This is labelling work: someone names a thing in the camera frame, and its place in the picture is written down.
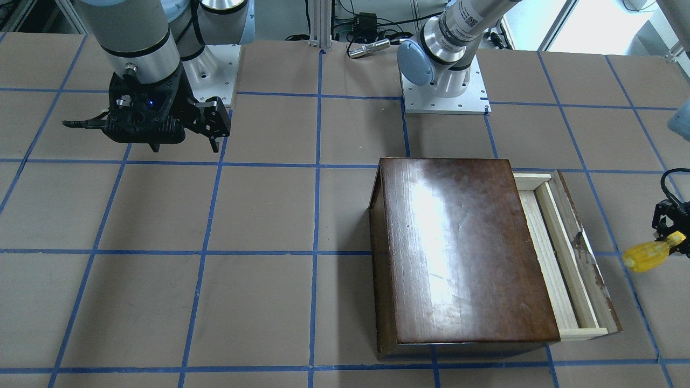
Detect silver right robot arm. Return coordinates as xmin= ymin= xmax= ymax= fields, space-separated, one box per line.
xmin=62 ymin=1 xmax=517 ymax=153

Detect yellow toy corn cob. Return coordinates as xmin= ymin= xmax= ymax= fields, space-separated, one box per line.
xmin=623 ymin=231 xmax=687 ymax=273

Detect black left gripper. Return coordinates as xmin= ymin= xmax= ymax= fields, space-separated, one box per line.
xmin=652 ymin=199 xmax=689 ymax=257

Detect dark brown wooden cabinet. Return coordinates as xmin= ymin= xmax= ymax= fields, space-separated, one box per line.
xmin=369 ymin=157 xmax=561 ymax=361

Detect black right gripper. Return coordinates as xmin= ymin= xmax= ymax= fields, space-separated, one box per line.
xmin=63 ymin=69 xmax=231 ymax=153

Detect aluminium frame post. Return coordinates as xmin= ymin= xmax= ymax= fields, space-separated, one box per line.
xmin=306 ymin=0 xmax=334 ymax=52

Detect silver cylindrical device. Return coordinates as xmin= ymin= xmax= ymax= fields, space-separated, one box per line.
xmin=347 ymin=39 xmax=390 ymax=59

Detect wooden drawer with white handle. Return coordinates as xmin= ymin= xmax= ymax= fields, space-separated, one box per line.
xmin=513 ymin=170 xmax=623 ymax=341

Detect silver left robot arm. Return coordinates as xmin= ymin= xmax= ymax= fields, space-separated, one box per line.
xmin=652 ymin=1 xmax=689 ymax=257

